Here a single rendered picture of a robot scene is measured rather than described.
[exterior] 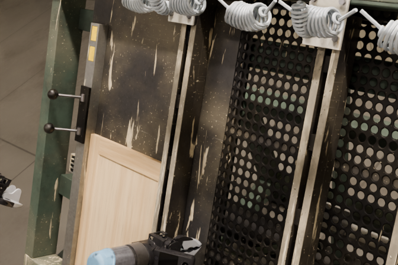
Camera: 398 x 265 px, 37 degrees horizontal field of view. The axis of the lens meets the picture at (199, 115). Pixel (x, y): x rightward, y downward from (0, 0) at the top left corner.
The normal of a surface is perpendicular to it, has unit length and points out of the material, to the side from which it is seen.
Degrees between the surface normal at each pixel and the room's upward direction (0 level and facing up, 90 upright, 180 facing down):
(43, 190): 90
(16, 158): 0
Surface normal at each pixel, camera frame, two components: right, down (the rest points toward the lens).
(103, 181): -0.70, 0.01
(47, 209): 0.69, 0.22
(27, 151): -0.31, -0.77
